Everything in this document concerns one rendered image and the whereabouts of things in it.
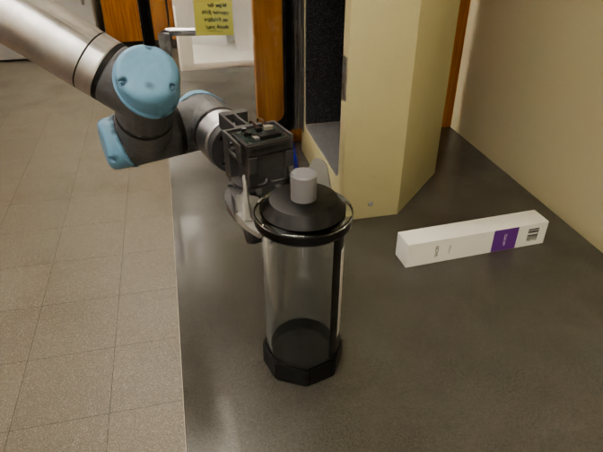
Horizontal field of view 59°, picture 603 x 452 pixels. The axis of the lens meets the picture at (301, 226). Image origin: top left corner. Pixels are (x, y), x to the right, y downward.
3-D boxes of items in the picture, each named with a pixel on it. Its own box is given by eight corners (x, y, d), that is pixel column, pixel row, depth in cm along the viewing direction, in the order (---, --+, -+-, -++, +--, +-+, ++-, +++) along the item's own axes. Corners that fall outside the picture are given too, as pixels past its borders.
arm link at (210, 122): (198, 163, 78) (250, 152, 81) (209, 176, 74) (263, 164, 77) (193, 114, 74) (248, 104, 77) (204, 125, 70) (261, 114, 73)
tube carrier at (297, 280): (360, 363, 68) (372, 220, 56) (284, 395, 64) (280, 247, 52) (318, 312, 76) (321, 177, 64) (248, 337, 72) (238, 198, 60)
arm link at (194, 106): (172, 140, 86) (222, 128, 89) (194, 167, 78) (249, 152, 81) (163, 92, 81) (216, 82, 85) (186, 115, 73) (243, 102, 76)
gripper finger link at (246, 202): (230, 197, 54) (233, 159, 62) (234, 247, 57) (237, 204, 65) (261, 196, 54) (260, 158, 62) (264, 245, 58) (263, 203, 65)
